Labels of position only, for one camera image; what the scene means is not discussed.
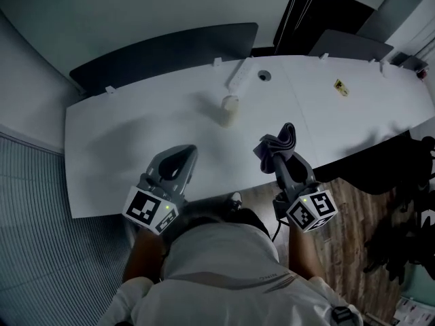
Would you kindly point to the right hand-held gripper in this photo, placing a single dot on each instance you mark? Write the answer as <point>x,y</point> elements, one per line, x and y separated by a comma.
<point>309,211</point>

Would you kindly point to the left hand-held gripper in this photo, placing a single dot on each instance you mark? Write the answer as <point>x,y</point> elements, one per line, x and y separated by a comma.
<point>142,207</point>

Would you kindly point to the grey purple cloth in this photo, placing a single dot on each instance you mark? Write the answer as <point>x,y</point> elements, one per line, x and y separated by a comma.
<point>273,146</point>

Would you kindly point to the small white cup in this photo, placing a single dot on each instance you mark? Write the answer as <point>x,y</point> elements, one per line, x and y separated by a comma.
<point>230,112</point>

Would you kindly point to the person's left forearm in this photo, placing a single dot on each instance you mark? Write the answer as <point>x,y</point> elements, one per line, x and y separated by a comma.
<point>146,253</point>

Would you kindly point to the person's right forearm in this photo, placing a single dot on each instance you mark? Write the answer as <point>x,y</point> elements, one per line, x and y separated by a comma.
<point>302,253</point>

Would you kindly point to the person's black shorts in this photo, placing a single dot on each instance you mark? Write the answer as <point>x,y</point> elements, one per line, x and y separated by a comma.
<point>253,221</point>

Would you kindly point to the person's shoe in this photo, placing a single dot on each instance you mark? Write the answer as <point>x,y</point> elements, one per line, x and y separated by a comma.
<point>235,201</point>

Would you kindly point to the black office chair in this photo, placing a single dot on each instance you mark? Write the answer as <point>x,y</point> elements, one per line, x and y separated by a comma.
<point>391,168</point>
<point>404,239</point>

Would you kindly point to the small yellow card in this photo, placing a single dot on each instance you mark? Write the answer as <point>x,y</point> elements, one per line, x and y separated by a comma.
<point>340,87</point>

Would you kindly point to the white power strip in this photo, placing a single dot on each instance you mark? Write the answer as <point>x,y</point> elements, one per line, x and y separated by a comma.
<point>239,76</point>

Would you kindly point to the long dark desk divider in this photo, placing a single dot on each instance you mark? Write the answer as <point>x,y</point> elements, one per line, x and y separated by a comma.
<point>163,56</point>

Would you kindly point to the person's white shirt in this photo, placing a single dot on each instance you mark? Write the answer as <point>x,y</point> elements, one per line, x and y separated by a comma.
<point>231,277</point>

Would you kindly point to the white desk clamp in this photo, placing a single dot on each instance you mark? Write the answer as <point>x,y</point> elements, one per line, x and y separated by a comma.
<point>384,68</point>

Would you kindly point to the short dark desk divider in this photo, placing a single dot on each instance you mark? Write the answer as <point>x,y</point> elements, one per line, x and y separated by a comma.
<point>350,46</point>

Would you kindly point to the small red object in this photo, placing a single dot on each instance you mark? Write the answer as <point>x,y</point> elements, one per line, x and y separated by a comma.
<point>422,73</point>

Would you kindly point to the white boxes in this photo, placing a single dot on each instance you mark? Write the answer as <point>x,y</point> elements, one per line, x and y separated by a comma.
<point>414,312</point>

